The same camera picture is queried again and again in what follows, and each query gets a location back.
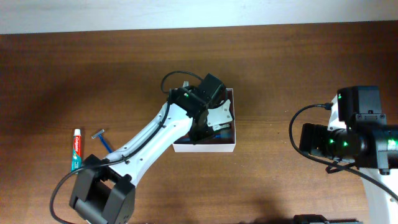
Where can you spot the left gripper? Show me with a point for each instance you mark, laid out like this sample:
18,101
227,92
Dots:
199,135

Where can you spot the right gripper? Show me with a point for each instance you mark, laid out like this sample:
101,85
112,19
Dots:
310,139

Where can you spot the green white packet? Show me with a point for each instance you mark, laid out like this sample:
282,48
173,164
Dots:
219,127

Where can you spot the blue disposable razor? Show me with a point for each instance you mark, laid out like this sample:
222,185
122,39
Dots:
99,135

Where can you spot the red white toothpaste tube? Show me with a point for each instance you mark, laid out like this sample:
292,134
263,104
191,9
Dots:
76,154

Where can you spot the blue white toothbrush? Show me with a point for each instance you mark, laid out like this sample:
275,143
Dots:
222,136

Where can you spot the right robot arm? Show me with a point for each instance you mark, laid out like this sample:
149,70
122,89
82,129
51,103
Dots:
357,139

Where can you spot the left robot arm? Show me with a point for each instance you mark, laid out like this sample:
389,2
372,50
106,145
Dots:
105,189

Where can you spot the white cardboard box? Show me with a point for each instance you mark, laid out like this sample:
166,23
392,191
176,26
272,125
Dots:
213,145

